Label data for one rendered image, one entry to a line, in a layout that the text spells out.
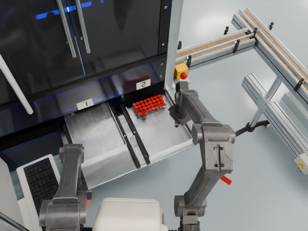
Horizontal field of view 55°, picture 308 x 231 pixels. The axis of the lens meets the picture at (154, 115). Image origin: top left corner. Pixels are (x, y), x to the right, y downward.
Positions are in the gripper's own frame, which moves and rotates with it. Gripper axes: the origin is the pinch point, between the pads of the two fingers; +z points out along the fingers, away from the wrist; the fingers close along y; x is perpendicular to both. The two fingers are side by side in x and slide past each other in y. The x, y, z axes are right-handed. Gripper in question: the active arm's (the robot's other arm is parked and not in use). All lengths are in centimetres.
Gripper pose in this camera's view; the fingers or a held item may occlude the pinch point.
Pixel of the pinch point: (178, 121)
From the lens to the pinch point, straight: 141.3
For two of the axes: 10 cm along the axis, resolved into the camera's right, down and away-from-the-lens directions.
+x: -7.8, 5.5, -3.1
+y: -6.3, -7.2, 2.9
